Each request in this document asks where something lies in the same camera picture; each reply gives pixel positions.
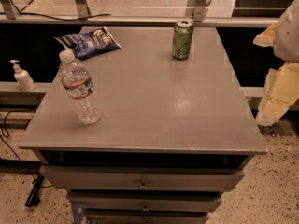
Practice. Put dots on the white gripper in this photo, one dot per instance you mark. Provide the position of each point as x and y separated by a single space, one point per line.
289 36

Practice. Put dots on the clear plastic water bottle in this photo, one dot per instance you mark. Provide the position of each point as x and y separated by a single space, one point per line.
78 85

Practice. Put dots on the white pump lotion bottle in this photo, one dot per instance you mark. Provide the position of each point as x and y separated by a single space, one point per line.
23 77

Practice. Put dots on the green soda can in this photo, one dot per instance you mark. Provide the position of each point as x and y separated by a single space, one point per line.
182 39

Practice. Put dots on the grey drawer cabinet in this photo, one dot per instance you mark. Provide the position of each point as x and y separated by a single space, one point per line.
184 127

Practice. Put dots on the top drawer knob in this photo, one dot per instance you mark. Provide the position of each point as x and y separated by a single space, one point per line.
143 185

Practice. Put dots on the drawer knob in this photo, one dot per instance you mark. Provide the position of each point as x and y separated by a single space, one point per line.
145 208
143 185

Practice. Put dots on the blue chip bag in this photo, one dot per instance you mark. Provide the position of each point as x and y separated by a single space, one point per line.
89 44

